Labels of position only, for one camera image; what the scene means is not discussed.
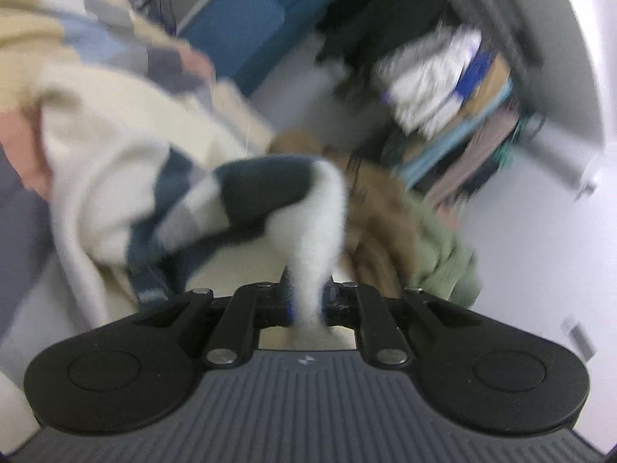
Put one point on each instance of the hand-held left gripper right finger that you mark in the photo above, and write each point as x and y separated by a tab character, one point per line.
332	306

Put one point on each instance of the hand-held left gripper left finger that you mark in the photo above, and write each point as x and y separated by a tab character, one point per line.
288	306

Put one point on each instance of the white navy striped fleece sweater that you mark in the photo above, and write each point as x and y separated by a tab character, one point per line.
323	231

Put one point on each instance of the brown garment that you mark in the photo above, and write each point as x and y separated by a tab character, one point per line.
385	212

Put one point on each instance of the green fleece jacket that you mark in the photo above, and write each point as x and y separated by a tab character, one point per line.
443	255

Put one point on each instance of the beige fleece cloth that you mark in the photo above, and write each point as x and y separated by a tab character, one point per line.
231	115

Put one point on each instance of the light blue folded cloth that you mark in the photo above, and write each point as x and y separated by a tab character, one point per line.
458	135

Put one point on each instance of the mauve folded garment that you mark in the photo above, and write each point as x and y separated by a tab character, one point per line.
482	149

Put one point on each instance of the teal striped garment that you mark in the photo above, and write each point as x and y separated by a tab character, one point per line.
503	154

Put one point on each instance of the white puffer jacket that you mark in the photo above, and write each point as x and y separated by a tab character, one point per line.
424	77

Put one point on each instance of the blue and white jacket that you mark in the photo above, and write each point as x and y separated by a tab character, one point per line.
475	75

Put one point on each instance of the tan folded garment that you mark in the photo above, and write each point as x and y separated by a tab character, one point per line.
496	82

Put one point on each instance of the patchwork blanket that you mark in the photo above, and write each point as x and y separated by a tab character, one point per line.
29	144

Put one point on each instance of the white wall socket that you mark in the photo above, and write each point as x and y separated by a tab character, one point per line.
578	337

